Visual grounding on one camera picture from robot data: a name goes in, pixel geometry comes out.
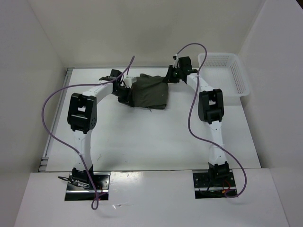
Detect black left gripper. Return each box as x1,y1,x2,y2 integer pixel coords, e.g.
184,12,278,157
112,86,133,107

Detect olive green shorts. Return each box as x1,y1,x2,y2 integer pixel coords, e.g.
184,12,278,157
129,73,169,110

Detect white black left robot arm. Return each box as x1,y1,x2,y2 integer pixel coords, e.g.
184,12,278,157
67,70,136,189

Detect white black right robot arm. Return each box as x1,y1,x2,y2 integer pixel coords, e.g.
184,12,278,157
164,55,230,186

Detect white perforated plastic basket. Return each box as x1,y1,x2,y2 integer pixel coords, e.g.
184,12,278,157
197,52,250,97

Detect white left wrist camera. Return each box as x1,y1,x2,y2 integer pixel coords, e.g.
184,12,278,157
123,77,137,88

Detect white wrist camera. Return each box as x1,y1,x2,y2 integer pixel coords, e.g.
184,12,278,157
123,77,137,88
173,54,179,68

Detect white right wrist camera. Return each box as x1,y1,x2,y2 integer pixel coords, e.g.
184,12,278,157
173,54,179,68

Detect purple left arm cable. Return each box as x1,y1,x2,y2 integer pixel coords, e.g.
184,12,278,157
41,55,135,210

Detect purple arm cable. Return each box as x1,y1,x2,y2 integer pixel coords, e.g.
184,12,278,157
41,55,135,210
175,42,249,198

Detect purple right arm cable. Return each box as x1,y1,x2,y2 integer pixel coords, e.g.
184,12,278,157
175,42,249,198

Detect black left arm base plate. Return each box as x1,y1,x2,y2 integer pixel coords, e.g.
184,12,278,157
60,173,110,201

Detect aluminium table edge rail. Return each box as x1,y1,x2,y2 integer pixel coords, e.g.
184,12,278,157
38,68,74,172

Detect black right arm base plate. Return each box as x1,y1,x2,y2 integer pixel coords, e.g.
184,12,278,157
192,171,237,199

